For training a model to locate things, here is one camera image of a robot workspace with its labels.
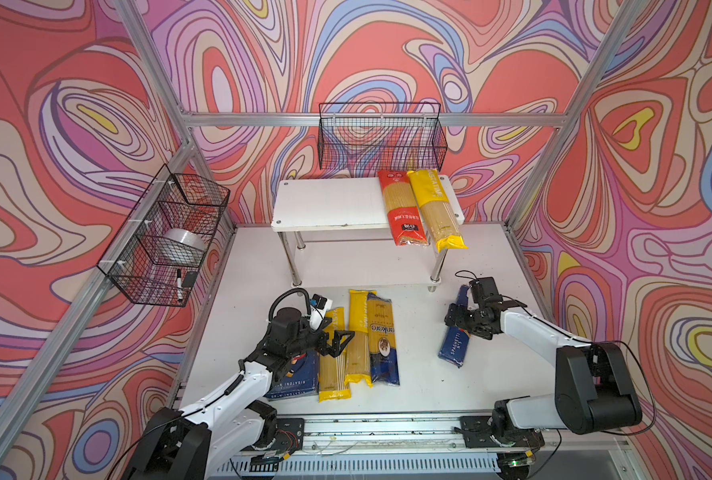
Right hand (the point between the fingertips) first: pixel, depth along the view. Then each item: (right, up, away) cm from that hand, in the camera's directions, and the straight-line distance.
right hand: (460, 328), depth 91 cm
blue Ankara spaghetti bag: (-24, -8, -9) cm, 27 cm away
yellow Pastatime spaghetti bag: (-38, -12, -11) cm, 42 cm away
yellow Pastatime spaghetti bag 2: (-32, -5, -5) cm, 33 cm away
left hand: (-36, +3, -9) cm, 37 cm away
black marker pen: (-76, +15, -19) cm, 79 cm away
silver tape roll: (-74, +25, -21) cm, 81 cm away
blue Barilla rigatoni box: (-47, -9, -14) cm, 50 cm away
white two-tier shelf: (-40, +31, +19) cm, 54 cm away
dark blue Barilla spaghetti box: (-4, -3, -7) cm, 8 cm away
